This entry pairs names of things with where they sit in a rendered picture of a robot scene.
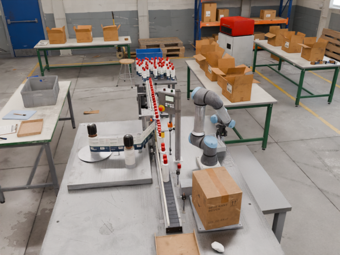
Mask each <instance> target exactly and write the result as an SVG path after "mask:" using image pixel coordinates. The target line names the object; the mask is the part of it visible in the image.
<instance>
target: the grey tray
mask: <svg viewBox="0 0 340 255"><path fill-rule="evenodd" d="M205 136H213V137H215V138H216V139H217V137H216V134H208V135H205ZM217 141H218V140H217ZM222 151H226V146H225V144H224V143H223V142H222V141H220V143H219V141H218V146H217V152H222Z"/></svg>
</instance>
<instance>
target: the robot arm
mask: <svg viewBox="0 0 340 255"><path fill-rule="evenodd" d="M191 98H192V99H193V100H194V104H195V117H194V130H193V131H192V132H191V133H190V134H189V137H188V140H189V142H190V144H192V145H194V146H196V147H198V148H200V149H202V150H203V154H202V156H201V159H200V162H201V163H202V164H203V165H205V166H215V165H216V164H217V163H218V158H217V146H218V141H219V143H220V141H224V140H225V139H224V137H225V136H227V134H226V133H227V131H226V130H225V128H226V127H229V128H233V127H234V126H235V121H234V120H232V119H231V118H230V116H229V114H228V112H227V109H226V108H225V107H224V105H223V104H224V103H223V101H222V99H221V98H220V97H219V95H218V94H216V93H215V92H214V91H211V90H208V89H205V88H202V87H196V88H195V89H194V90H193V92H192V95H191ZM207 105H209V106H211V107H212V108H213V109H215V110H216V112H217V113H216V114H214V115H213V116H211V118H210V120H211V122H212V123H218V124H217V125H216V127H217V128H218V129H217V132H216V137H217V139H216V138H215V137H213V136H205V131H204V130H203V129H204V118H205V107H206V106H207ZM220 138H221V139H220ZM217 140H218V141H217Z"/></svg>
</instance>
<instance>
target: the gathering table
mask: <svg viewBox="0 0 340 255"><path fill-rule="evenodd" d="M150 77H151V79H152V82H153V83H155V82H156V83H157V86H160V85H167V88H168V89H170V84H172V89H174V90H175V85H176V84H177V77H176V75H175V81H171V78H170V80H166V77H164V78H163V79H161V78H158V80H154V78H153V75H151V74H150ZM134 80H135V86H136V87H137V93H139V85H140V84H143V83H144V84H146V82H143V81H142V77H139V76H138V75H137V71H136V67H134Z"/></svg>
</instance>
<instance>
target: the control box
mask: <svg viewBox="0 0 340 255"><path fill-rule="evenodd" d="M163 89H164V88H162V89H160V90H159V91H158V103H159V107H162V108H163V110H162V111H160V112H164V113H169V114H174V115H175V114H176V109H175V108H170V107H165V102H167V103H172V104H174V105H175V99H176V97H175V90H174V89H168V88H165V89H166V91H165V92H164V91H163ZM171 90H173V93H171ZM165 95H171V96H174V102H169V101H166V100H165Z"/></svg>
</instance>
